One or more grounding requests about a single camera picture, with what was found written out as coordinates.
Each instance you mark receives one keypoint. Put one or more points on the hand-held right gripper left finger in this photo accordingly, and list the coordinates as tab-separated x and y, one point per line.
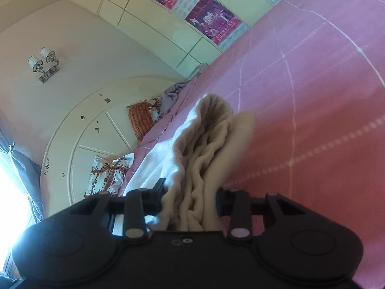
152	201

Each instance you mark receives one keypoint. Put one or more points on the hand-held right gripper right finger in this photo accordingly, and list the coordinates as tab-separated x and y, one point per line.
224	202

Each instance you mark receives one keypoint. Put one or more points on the white pants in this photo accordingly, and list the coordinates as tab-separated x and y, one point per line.
195	156

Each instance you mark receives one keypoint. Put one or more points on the floral patterned blanket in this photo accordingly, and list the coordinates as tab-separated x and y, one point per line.
108	171

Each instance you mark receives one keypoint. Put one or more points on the orange patterned pillow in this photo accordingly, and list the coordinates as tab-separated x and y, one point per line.
140	120

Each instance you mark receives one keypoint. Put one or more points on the white floral patterned cloth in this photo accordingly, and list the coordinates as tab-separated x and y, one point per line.
155	108

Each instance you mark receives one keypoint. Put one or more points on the white round headboard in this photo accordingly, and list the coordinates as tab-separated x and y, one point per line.
90	120

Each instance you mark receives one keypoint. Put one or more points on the lavender grey cloth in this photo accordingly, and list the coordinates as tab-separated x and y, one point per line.
174	94

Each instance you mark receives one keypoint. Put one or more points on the dark curtain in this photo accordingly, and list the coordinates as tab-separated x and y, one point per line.
27	171

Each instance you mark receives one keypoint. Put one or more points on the pink checked bedsheet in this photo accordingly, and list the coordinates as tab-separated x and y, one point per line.
315	96

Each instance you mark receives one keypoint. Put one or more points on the cream glossy wardrobe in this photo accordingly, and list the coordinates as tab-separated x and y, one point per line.
144	21

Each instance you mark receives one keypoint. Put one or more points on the twin shade wall lamp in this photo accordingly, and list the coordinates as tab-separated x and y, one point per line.
45	64

